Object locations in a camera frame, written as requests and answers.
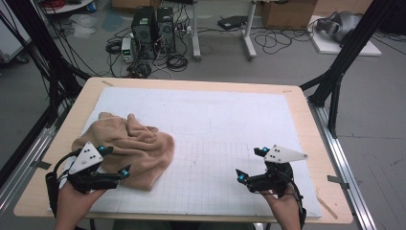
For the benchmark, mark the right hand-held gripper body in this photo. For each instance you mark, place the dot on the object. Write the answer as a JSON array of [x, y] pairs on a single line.
[[281, 155]]

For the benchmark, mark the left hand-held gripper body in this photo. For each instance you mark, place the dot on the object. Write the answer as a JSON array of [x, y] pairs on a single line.
[[84, 158]]

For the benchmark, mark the tan towel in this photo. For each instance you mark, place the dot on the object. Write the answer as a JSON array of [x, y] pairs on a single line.
[[140, 150]]

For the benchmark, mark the person's left hand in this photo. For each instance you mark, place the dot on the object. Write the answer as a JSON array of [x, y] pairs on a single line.
[[73, 207]]

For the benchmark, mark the person's right hand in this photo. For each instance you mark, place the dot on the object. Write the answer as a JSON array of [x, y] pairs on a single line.
[[285, 211]]

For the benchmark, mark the grey tape piece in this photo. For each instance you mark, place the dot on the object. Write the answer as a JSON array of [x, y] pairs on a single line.
[[336, 179], [43, 165]]

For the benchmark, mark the white grid mat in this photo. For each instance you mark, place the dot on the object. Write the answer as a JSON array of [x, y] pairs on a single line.
[[223, 127]]

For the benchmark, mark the thin wooden stick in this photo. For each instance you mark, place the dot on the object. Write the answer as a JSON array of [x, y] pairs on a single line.
[[327, 207]]

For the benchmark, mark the white power supply unit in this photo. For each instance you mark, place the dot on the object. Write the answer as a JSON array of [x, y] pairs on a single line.
[[127, 48]]

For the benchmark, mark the white floor board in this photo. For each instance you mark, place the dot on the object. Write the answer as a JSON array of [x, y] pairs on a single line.
[[328, 46]]

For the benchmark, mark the white desk leg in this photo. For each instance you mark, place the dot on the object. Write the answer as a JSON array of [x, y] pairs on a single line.
[[195, 32], [248, 32]]

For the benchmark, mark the clear plastic sheet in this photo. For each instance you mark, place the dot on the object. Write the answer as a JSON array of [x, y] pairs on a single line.
[[83, 25]]

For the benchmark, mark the wide black computer tower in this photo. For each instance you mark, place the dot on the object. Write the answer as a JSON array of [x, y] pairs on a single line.
[[143, 28]]

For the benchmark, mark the black flat box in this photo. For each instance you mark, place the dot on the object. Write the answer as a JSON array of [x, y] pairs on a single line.
[[233, 22]]

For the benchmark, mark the narrow black computer tower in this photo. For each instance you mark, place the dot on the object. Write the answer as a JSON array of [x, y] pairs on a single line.
[[166, 28]]

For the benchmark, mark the large cardboard box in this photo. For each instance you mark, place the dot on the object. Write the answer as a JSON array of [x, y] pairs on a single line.
[[287, 14]]

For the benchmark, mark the grey rounded device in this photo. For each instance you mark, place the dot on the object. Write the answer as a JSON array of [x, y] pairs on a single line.
[[343, 22]]

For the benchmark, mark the white round table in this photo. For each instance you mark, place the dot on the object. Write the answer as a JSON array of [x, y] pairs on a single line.
[[70, 7]]

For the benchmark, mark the flat cardboard box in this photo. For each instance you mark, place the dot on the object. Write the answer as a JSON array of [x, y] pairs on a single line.
[[134, 3]]

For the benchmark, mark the aluminium rail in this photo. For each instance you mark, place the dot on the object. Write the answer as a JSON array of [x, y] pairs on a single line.
[[28, 159], [344, 159]]

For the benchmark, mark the black frame strut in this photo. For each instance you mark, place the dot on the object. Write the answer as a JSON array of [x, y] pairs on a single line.
[[351, 48], [41, 41]]

